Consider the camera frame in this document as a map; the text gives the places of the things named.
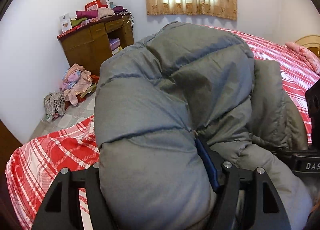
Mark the pink clothes pile on floor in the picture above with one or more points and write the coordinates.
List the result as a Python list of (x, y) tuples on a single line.
[(76, 83)]

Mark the grey puffer jacket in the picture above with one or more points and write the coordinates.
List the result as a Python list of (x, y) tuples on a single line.
[(156, 96)]

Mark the clothes pile on desk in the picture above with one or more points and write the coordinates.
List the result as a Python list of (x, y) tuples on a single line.
[(83, 15)]

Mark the pink floral pillow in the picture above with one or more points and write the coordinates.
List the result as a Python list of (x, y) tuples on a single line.
[(307, 56)]

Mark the grey cloth on floor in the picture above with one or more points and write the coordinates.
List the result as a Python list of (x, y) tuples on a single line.
[(54, 105)]

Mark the brown wooden desk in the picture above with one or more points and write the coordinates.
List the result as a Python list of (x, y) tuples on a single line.
[(89, 45)]

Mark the red plaid bed sheet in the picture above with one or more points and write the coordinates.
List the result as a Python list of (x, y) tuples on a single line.
[(31, 168)]

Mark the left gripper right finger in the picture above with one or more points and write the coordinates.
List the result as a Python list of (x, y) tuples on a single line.
[(224, 180)]

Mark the wooden headboard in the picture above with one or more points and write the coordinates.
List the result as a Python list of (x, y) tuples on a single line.
[(311, 42)]

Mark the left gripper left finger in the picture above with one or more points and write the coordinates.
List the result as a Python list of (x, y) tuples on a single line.
[(98, 210)]

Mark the red box on desk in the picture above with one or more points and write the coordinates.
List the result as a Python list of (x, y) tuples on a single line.
[(96, 4)]

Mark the white card box on desk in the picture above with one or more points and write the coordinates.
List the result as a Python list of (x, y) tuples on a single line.
[(65, 22)]

